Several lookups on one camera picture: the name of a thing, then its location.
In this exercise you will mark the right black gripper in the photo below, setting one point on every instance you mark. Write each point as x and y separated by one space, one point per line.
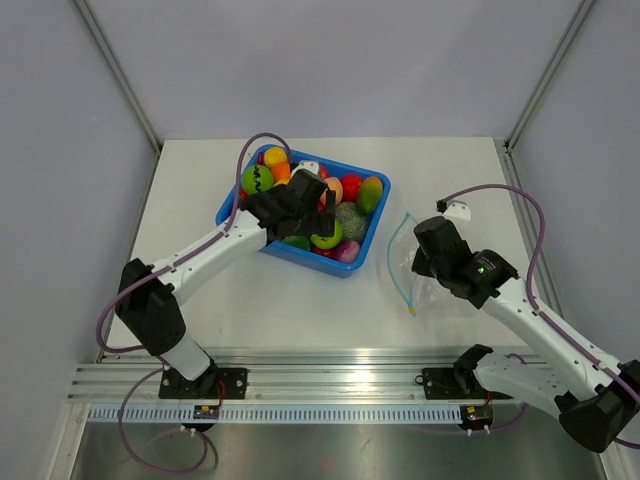
419 265

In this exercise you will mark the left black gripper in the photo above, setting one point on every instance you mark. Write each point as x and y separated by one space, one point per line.
320 223

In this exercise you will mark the green apple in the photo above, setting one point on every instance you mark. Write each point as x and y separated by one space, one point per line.
328 242

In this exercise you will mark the orange peach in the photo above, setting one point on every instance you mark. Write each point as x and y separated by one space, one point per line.
335 186

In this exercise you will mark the purple onion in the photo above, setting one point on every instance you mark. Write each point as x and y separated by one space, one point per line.
347 251

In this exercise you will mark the clear zip top bag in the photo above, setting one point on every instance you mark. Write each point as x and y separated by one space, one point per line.
424 297

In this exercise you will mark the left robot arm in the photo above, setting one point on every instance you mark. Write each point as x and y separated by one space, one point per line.
151 296

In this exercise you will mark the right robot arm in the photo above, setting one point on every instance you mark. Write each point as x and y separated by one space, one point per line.
591 393

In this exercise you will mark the blue plastic bin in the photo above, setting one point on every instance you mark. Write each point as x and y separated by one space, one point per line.
321 263

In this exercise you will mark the netted cantaloupe melon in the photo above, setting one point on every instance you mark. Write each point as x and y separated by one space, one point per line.
354 225

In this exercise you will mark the small red tomato front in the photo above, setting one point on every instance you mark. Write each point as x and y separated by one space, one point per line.
325 253

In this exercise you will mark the green lettuce leaf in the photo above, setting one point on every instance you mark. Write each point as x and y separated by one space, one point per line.
298 242

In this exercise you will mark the red tomato right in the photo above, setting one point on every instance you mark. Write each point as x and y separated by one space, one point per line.
351 184

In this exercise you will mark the orange fruit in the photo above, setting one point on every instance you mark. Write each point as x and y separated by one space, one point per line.
281 171

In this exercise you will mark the striped green watermelon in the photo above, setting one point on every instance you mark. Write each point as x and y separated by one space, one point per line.
257 179

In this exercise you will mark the yellow lemon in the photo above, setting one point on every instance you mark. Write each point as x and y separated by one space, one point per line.
274 156

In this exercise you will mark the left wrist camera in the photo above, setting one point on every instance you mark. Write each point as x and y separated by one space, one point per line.
307 165

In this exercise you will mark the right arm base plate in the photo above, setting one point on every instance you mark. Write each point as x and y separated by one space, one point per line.
440 383

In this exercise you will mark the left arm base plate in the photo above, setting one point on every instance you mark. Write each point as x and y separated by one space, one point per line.
214 383

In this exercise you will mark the aluminium mounting rail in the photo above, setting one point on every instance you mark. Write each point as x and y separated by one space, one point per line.
285 376

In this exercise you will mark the white slotted cable duct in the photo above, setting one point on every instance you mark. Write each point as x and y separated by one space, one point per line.
279 414

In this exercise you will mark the left aluminium frame post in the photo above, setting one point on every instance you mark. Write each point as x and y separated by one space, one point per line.
108 55

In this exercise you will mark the aluminium frame post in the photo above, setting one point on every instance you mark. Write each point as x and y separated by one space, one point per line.
108 55
553 65

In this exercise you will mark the right aluminium frame post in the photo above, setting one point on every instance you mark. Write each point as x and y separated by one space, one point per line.
553 65

